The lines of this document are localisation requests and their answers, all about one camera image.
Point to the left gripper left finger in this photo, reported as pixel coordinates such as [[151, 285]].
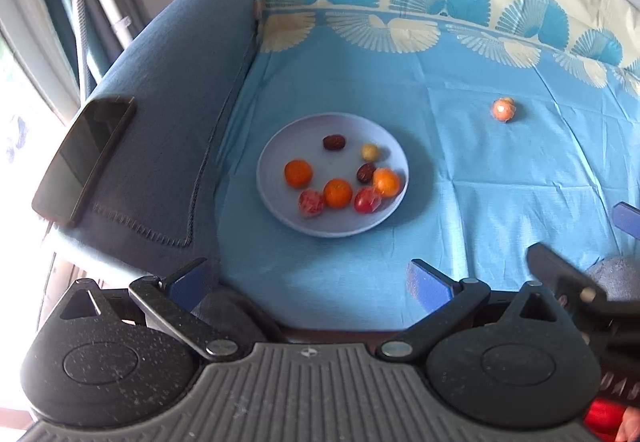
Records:
[[168, 303]]

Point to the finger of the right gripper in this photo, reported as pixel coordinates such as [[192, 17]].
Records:
[[609, 290], [627, 219]]

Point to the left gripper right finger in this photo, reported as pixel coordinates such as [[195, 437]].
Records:
[[449, 304]]

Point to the small red fruit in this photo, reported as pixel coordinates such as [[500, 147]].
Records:
[[367, 200]]

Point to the orange fruit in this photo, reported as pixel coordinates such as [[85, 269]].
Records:
[[386, 182]]

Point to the dark red jujube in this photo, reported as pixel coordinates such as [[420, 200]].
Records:
[[365, 173], [334, 142]]

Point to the orange tangerine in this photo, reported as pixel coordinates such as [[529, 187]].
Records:
[[337, 193], [298, 173]]

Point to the peach-coloured fruit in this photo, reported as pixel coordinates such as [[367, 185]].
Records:
[[503, 109]]

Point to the pink-red fruit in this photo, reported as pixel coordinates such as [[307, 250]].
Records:
[[310, 203]]

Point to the small beige longan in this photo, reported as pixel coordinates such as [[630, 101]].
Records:
[[370, 152]]

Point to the blue sofa armrest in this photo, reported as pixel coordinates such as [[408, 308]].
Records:
[[153, 209]]

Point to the black smartphone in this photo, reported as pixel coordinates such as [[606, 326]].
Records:
[[76, 166]]

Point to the light blue round plate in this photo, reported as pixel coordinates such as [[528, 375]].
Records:
[[303, 139]]

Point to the blue patterned cloth cover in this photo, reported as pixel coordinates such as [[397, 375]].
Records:
[[480, 190]]

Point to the white window frame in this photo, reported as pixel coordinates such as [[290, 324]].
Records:
[[28, 32]]

